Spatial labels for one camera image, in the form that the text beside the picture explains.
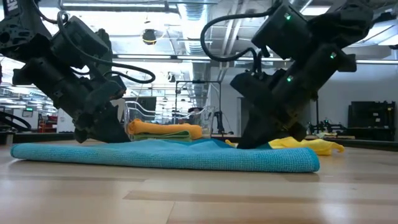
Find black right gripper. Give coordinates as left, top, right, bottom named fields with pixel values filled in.
left=238, top=43, right=357, bottom=149

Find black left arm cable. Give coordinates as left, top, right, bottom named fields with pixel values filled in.
left=57, top=11, right=156, bottom=85

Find black storage cabinet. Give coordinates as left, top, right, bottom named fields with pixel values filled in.
left=347, top=100, right=396, bottom=141

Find orange microfiber towel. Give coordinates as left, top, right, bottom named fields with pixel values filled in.
left=127, top=118, right=203, bottom=140

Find black curved hose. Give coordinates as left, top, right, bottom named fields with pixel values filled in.
left=0, top=111, right=32, bottom=133

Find yellow microfiber towel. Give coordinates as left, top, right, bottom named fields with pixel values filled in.
left=225, top=136, right=345, bottom=156

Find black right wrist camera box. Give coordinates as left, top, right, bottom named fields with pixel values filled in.
left=229, top=72, right=271, bottom=103

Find clear plastic bin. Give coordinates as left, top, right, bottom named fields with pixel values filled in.
left=123, top=100, right=216, bottom=142

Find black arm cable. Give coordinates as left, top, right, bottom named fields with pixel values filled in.
left=57, top=11, right=156, bottom=85
left=200, top=7, right=277, bottom=74

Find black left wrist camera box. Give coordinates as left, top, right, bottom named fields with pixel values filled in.
left=83, top=75, right=127, bottom=110

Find green microfiber towel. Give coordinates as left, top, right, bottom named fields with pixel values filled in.
left=133, top=130, right=192, bottom=142

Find blue microfiber towel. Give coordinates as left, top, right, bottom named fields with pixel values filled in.
left=10, top=138, right=321, bottom=174

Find black ceiling-hung camera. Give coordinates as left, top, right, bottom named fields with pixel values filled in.
left=142, top=28, right=158, bottom=45

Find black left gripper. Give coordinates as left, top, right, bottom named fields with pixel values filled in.
left=12, top=57, right=131, bottom=144

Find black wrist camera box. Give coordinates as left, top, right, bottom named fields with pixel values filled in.
left=83, top=75, right=127, bottom=110
left=229, top=72, right=271, bottom=103

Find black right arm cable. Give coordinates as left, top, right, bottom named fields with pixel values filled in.
left=200, top=7, right=277, bottom=74

